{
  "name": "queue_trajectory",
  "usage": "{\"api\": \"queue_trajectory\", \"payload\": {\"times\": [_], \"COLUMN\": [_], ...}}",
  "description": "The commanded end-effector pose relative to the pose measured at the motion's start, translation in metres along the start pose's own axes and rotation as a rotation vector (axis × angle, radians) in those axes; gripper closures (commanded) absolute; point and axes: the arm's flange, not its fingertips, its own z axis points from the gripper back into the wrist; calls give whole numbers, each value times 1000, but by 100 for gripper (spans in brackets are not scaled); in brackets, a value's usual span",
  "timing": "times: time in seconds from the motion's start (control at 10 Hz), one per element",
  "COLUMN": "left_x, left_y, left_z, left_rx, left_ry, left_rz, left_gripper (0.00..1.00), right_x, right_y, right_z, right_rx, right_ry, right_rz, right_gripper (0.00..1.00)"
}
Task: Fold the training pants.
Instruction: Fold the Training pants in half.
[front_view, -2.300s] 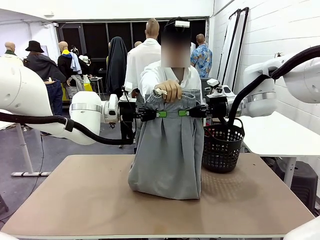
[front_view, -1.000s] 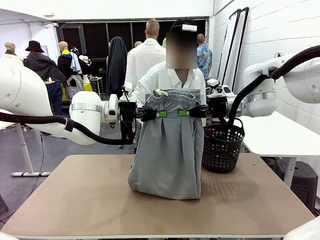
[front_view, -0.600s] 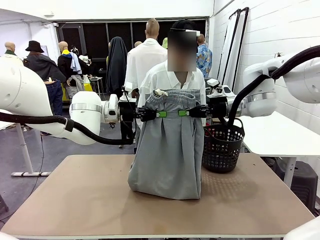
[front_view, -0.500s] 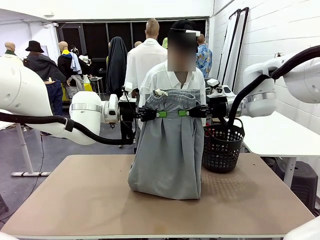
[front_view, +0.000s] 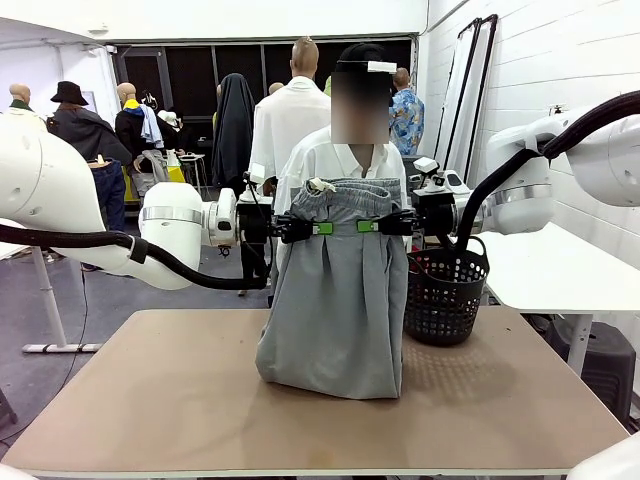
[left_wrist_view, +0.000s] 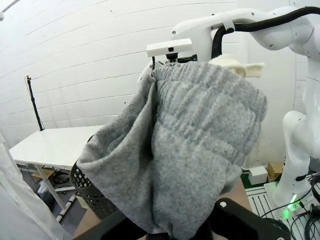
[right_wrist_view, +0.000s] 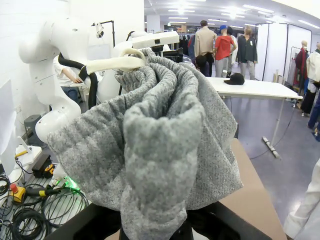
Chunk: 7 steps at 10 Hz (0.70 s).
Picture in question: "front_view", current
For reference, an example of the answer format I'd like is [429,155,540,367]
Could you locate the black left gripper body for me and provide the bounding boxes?
[236,197,276,245]

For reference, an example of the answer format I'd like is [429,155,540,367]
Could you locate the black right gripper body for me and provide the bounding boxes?
[413,192,459,236]

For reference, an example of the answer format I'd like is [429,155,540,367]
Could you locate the grey training pants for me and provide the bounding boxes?
[254,175,407,401]

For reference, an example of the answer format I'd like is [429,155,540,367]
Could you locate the person in white shirt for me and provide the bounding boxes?
[272,42,410,274]

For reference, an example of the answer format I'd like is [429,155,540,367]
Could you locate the dark plastic laundry basket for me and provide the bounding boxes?
[402,235,491,347]

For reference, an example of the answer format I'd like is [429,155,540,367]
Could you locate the man in blue floral shirt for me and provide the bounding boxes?
[388,67,426,157]

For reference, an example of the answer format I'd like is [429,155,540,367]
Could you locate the mannequin in white shirt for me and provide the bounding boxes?
[238,35,324,297]

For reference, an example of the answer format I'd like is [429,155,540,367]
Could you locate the mannequin in black hooded cloak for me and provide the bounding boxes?
[211,72,257,189]

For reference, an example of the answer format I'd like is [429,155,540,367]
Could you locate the white side table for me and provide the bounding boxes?
[472,222,640,377]
[0,247,105,355]

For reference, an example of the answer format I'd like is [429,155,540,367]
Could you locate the mannequin legs in blue jeans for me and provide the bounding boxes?
[87,155,127,234]

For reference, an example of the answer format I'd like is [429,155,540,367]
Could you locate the mannequin in black yellow jacket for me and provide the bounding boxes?
[114,82,179,166]

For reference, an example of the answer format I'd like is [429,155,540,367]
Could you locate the mannequin with black hat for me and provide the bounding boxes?
[45,80,134,166]

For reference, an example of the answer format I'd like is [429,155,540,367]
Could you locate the black plastic stool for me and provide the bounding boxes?
[547,319,639,432]

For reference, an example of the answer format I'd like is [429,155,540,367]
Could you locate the white panel with black frame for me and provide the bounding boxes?
[433,13,500,187]

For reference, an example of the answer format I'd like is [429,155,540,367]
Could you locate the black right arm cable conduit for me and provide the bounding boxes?
[439,89,640,254]

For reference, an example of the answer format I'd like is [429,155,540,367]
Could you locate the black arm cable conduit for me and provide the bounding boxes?
[0,223,271,291]
[439,89,640,254]

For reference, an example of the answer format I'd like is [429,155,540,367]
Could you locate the thin black floor cable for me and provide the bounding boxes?
[0,267,90,444]

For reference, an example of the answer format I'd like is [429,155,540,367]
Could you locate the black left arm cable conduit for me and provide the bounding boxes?
[0,223,271,291]

